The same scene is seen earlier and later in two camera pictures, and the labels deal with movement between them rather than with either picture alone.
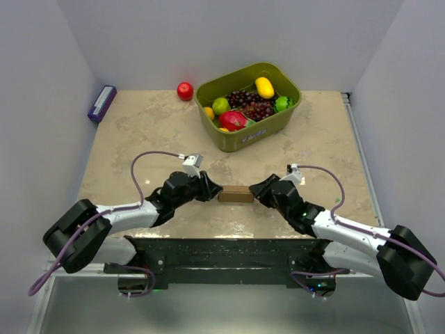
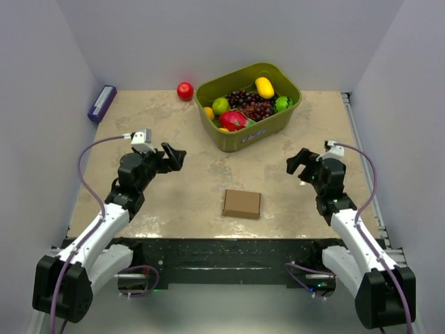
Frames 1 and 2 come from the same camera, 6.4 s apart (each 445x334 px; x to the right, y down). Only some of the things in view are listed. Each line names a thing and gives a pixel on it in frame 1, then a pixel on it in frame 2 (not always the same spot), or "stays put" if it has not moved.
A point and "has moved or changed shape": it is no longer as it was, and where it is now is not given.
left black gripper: [208, 191] -> [166, 165]
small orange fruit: [210, 112] stays put
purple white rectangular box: [102, 103] stays put
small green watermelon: [282, 102] stays put
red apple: [185, 90] stays put
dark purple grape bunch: [256, 108] stays put
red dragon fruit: [232, 120] stays put
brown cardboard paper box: [236, 193] has moved or changed shape
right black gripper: [261, 191] -> [306, 157]
